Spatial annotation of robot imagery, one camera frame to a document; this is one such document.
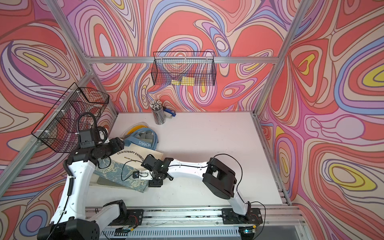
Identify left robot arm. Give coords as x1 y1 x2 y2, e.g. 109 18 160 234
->
37 112 128 240

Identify beige bag blue handles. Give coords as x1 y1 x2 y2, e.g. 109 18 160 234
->
93 126 165 193

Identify yellow sticky notes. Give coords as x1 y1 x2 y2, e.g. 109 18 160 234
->
171 77 195 86

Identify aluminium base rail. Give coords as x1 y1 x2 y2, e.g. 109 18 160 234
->
97 205 313 240

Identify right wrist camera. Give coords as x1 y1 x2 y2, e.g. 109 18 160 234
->
132 170 153 181

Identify white bag yellow handles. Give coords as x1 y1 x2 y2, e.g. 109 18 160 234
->
122 123 149 139

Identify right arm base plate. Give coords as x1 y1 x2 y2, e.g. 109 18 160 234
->
220 208 264 226

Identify cream canvas tote bag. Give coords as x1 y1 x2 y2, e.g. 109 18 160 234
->
90 133 125 189

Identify olive green fabric bag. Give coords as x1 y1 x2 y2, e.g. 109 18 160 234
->
95 127 155 188

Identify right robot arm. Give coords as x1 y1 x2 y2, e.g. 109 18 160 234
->
141 155 252 223

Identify black wire basket back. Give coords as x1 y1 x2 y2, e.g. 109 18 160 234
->
151 51 217 87

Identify blue stapler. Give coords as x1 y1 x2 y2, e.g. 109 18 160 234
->
163 107 176 117

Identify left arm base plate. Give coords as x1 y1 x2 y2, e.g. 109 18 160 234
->
109 209 144 227

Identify black wire basket left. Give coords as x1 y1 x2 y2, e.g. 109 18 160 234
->
32 83 110 153

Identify black wire basket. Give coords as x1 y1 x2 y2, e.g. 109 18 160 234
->
151 51 217 87
32 83 110 153

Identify metal cup of pencils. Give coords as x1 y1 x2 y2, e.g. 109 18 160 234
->
150 100 166 125

